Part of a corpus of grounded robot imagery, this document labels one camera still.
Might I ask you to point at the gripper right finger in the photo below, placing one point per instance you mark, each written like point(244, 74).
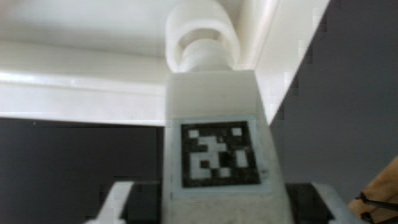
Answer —
point(344, 216)

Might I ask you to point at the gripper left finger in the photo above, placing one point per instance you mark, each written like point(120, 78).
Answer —
point(111, 211)

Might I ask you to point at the white table leg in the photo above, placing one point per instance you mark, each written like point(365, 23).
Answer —
point(223, 182)

